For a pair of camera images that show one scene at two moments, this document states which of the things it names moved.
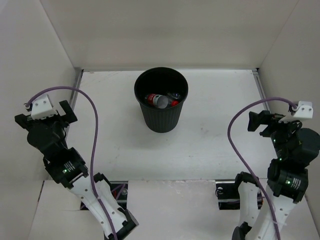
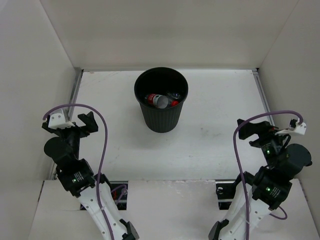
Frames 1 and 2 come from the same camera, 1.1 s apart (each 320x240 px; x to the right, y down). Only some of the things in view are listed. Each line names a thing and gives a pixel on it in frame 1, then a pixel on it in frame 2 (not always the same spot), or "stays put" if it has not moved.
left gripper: x=66 y=113 → x=72 y=128
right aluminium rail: x=256 y=72 stays put
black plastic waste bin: x=159 y=80 stays put
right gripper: x=265 y=117 → x=248 y=128
